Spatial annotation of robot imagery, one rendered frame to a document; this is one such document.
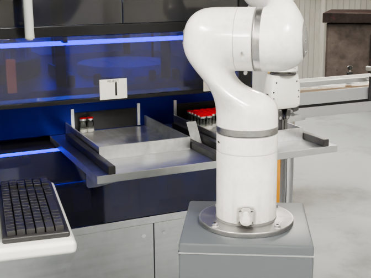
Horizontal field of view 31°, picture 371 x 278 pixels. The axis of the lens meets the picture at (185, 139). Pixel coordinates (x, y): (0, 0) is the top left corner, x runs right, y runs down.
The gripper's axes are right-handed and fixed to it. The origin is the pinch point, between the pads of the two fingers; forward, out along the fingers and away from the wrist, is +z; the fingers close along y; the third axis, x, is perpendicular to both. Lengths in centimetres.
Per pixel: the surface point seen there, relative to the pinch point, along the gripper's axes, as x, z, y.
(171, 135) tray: -14.2, 2.9, 28.4
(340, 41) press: -415, 27, -339
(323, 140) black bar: 11.7, 2.5, -6.2
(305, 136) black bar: 3.2, 3.2, -6.2
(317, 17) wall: -593, 15, -435
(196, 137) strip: -7.2, 2.4, 23.6
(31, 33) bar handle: -21, -28, 66
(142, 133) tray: -24.9, 4.1, 33.3
